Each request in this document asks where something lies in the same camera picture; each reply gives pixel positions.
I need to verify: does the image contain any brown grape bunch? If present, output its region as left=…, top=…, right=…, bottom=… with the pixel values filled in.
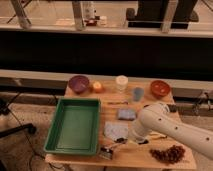
left=150, top=145, right=185, bottom=164

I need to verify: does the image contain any green plastic tray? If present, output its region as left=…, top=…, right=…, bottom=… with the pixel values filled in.
left=44, top=98, right=101, bottom=156

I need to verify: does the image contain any blue translucent cup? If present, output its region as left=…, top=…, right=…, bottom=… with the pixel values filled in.
left=133, top=87, right=144, bottom=102

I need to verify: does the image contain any small orange cup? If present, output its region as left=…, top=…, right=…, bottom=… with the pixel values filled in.
left=92, top=81, right=103, bottom=93

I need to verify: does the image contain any blue sponge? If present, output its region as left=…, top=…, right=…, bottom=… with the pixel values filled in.
left=117, top=109, right=136, bottom=121

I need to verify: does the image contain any grey folded cloth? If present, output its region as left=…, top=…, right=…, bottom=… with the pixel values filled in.
left=103, top=122, right=128, bottom=141

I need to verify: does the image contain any white cylindrical jar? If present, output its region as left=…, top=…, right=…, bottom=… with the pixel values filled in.
left=115, top=75, right=128, bottom=92

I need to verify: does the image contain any purple bowl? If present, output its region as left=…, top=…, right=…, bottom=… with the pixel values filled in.
left=68, top=75, right=90, bottom=94

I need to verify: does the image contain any orange bowl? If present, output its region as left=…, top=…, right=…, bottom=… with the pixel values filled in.
left=150, top=80, right=171, bottom=98

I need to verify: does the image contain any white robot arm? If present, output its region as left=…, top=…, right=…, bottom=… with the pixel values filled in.
left=128, top=103, right=213, bottom=160

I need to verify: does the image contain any brush with dark bristles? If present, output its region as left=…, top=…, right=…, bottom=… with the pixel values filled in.
left=99, top=143, right=120, bottom=160

